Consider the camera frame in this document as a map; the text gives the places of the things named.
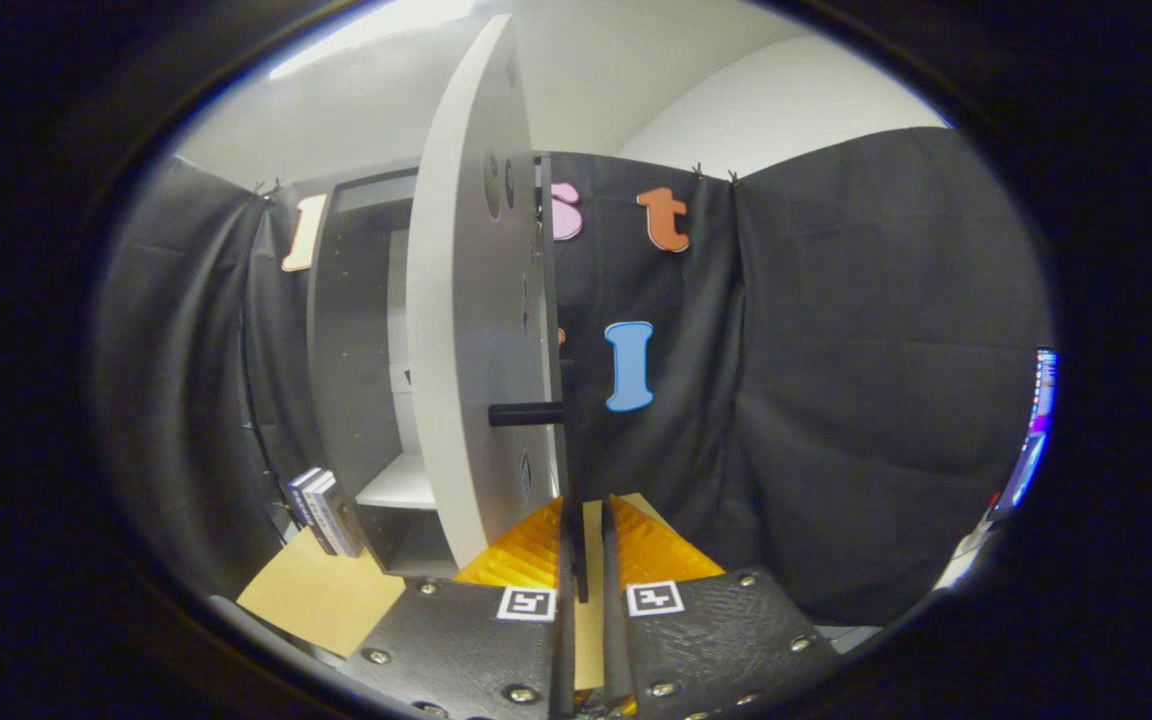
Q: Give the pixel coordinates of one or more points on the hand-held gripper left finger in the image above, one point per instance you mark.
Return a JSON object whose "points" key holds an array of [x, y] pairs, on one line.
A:
{"points": [[476, 650]]}

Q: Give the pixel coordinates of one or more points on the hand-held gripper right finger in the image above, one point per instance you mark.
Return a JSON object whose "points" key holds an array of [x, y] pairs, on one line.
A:
{"points": [[716, 640]]}

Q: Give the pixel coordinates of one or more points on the black backdrop cloth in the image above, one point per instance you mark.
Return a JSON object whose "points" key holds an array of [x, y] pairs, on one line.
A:
{"points": [[836, 350]]}

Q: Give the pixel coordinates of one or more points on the grey cabinet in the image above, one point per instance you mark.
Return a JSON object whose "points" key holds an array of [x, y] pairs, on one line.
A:
{"points": [[356, 350]]}

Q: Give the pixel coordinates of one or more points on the computer monitor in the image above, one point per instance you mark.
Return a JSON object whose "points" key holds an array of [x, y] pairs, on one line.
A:
{"points": [[1036, 420]]}

